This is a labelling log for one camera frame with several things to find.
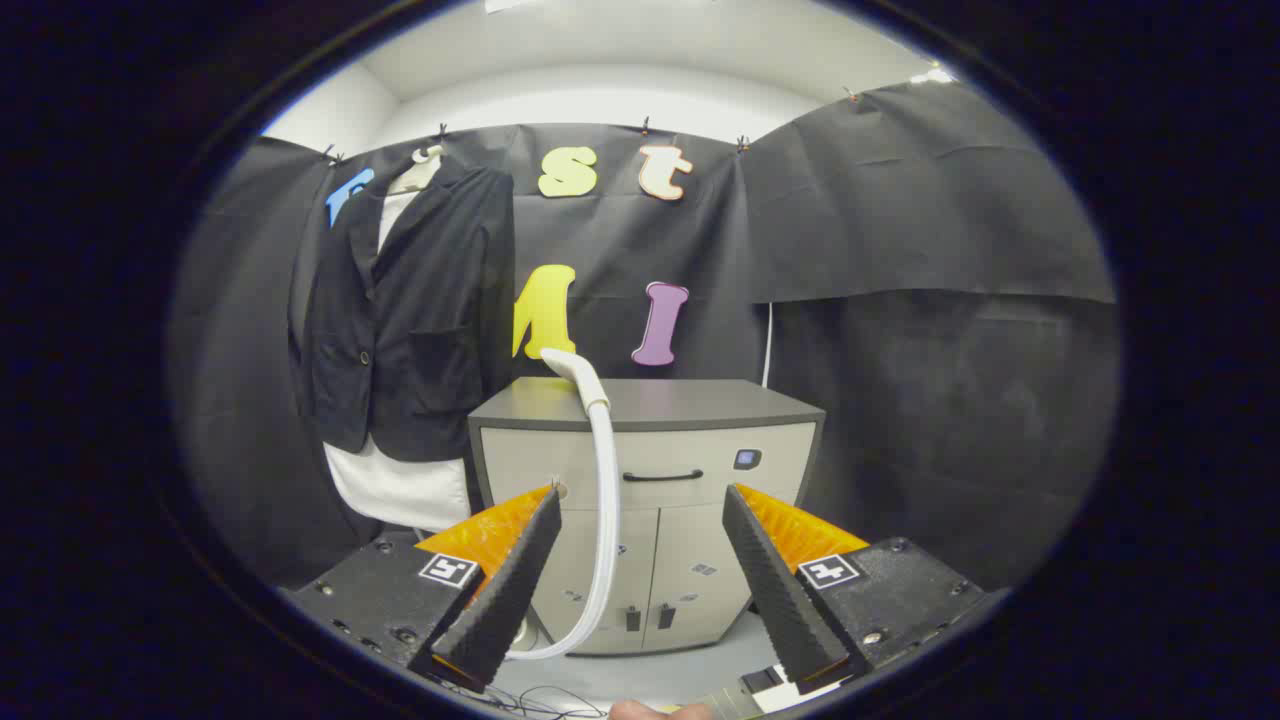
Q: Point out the white shirt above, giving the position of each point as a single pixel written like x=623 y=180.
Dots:
x=400 y=490

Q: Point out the grey cabinet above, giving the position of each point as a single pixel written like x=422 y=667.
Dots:
x=680 y=450

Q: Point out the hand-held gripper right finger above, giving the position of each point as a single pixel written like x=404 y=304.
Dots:
x=780 y=600

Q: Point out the black suit jacket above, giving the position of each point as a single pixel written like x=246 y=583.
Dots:
x=420 y=330

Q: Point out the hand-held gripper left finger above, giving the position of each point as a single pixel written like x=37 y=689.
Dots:
x=505 y=600

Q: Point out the black backdrop cloth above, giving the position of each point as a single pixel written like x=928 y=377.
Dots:
x=900 y=300

